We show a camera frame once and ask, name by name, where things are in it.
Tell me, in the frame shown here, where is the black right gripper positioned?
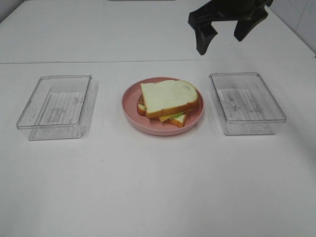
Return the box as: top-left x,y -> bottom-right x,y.
188,0 -> 273,55

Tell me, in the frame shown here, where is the bread slice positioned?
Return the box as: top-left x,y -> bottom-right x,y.
137,95 -> 190,128
140,79 -> 198,119

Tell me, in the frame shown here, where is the yellow cheese slice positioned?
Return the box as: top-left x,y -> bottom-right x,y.
158,112 -> 186,122

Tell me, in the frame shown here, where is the green lettuce leaf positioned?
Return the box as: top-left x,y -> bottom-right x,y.
137,103 -> 185,122

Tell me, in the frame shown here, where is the right clear plastic container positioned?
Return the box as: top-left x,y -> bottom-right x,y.
209,72 -> 287,136

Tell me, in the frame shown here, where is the clear plastic container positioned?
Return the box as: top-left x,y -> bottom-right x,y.
209,72 -> 287,136
16,75 -> 98,141

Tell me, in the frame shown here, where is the pink round plate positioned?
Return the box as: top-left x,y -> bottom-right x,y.
121,77 -> 204,136

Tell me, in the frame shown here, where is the left clear plastic container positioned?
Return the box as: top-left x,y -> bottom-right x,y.
16,75 -> 98,141

